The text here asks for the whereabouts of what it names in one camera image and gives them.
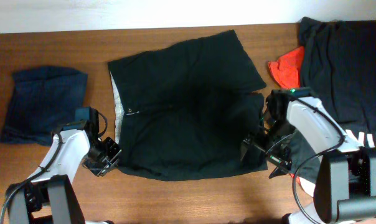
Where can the black garment white lettering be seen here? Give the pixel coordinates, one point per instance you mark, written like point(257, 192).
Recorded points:
point(301, 150)

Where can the black t-shirt on pile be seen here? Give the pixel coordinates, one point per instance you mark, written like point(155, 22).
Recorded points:
point(339, 65)

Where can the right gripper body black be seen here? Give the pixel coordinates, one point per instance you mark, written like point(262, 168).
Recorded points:
point(258, 148)

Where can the black shorts patterned waistband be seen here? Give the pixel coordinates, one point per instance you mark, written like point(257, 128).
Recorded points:
point(187, 109)

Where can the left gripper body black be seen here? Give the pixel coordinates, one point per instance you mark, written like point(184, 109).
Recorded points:
point(105, 158)

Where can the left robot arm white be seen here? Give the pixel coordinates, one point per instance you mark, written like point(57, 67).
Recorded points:
point(47, 195)

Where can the red garment in pile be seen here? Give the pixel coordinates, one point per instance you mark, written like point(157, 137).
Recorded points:
point(287, 68)

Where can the folded navy blue garment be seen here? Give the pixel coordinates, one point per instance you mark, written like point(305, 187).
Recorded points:
point(42, 99)

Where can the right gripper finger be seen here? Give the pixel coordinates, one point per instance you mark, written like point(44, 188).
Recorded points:
point(279, 171)
point(246, 149)

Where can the white garment under pile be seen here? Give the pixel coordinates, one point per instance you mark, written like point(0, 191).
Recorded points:
point(307, 186)

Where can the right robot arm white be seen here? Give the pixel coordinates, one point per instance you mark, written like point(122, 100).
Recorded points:
point(345, 188)

